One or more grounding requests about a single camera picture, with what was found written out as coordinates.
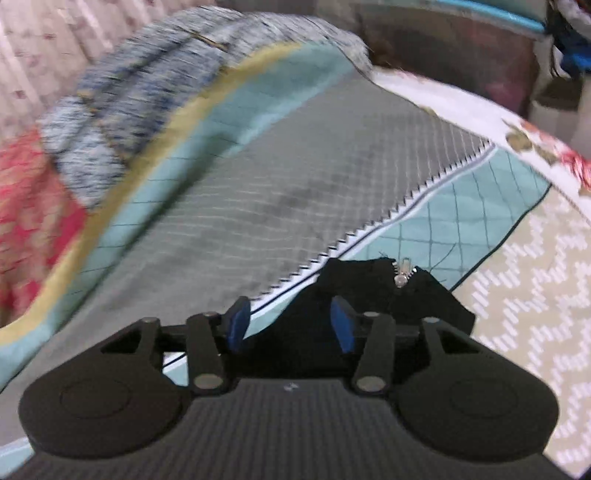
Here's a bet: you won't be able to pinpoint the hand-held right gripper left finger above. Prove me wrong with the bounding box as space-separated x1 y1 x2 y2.
100 296 252 396

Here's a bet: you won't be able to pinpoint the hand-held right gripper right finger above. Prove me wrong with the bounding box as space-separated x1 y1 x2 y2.
331 295 488 394

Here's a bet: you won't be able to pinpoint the black pants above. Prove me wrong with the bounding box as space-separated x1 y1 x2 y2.
245 258 476 381

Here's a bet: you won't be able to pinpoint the grey teal quilted blanket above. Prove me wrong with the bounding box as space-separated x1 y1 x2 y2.
0 39 552 472

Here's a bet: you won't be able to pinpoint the beige zigzag patterned cloth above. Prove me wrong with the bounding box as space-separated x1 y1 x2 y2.
450 185 591 478

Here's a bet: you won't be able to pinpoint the red patterned cloth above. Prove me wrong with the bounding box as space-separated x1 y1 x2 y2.
0 127 88 326

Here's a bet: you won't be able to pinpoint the blue grey knitted pillow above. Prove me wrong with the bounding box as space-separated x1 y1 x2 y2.
39 7 375 208

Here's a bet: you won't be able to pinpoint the white floral bed sheet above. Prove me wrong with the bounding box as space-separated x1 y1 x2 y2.
369 67 591 217

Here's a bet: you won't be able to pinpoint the dark wooden headboard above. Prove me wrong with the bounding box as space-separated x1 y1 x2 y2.
344 2 548 118

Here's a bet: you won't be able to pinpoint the pink patterned curtain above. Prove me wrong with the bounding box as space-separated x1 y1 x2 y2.
0 0 218 153

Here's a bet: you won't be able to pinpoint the dark blue bag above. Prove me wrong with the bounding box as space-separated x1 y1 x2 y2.
545 0 591 77

